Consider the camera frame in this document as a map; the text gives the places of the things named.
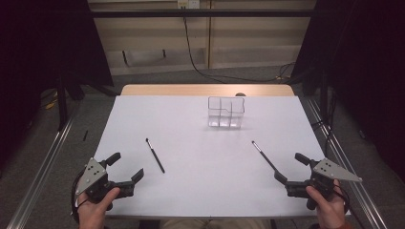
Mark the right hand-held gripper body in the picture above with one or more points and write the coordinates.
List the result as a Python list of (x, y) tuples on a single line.
[(331, 171)]

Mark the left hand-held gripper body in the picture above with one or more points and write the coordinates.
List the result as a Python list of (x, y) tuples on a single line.
[(95, 186)]

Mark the clear acrylic organizer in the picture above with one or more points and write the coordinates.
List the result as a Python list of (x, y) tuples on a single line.
[(226, 112)]

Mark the person's left hand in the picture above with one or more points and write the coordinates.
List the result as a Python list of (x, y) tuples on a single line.
[(95, 211)]

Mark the person's right hand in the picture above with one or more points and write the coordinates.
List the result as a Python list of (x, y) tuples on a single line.
[(329, 210)]

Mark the small black stick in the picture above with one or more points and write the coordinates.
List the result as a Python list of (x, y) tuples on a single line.
[(85, 135)]

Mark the white table mat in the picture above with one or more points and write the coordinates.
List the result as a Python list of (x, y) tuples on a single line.
[(207, 178)]

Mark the black curtain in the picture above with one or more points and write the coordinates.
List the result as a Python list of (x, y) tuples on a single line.
[(38, 57), (366, 79)]

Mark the vertical wooden strip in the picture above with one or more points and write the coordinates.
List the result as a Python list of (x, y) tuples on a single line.
[(209, 38)]

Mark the black horizontal bar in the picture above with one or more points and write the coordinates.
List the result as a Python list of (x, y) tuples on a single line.
[(197, 13)]

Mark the metal floor rail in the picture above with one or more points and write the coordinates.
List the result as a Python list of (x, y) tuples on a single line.
[(41, 168), (347, 165)]

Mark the white wall socket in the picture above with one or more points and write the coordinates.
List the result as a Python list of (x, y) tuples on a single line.
[(188, 3)]

